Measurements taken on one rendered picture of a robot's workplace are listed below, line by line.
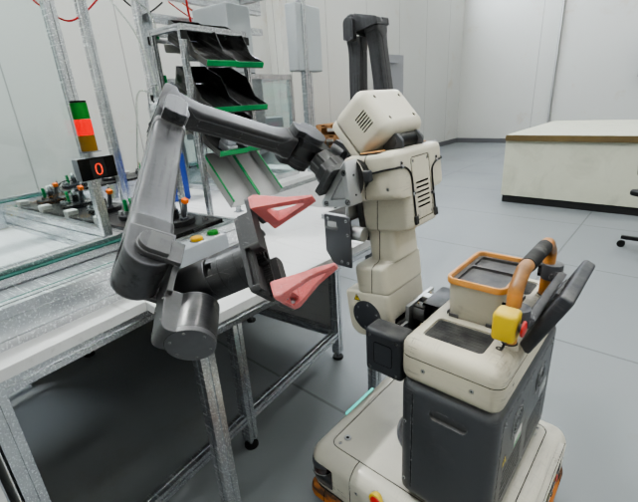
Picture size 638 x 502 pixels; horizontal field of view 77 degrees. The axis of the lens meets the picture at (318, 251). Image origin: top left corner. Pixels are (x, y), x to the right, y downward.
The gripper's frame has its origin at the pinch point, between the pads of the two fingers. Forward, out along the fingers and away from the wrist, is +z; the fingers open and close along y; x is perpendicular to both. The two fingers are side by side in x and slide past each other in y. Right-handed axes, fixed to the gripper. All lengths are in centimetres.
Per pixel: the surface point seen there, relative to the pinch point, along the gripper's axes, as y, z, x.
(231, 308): 16, -40, 51
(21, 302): 27, -80, 24
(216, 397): -4, -55, 62
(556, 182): 162, 200, 441
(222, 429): -12, -60, 69
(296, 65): 208, -11, 159
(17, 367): 11, -81, 24
